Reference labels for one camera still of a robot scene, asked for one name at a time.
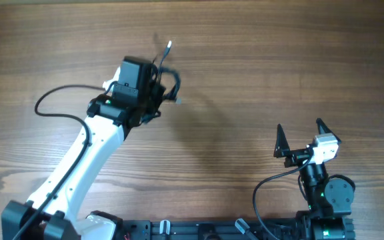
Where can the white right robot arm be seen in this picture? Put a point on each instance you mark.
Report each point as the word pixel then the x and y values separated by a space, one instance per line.
pixel 329 197

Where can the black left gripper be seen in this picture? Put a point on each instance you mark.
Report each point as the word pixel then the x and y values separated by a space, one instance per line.
pixel 161 90

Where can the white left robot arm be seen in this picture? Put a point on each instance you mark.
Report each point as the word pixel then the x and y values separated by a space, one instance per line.
pixel 131 98

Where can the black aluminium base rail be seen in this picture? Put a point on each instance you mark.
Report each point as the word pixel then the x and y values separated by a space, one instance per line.
pixel 292 228

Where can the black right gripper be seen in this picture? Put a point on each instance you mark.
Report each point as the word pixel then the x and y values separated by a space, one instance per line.
pixel 282 150

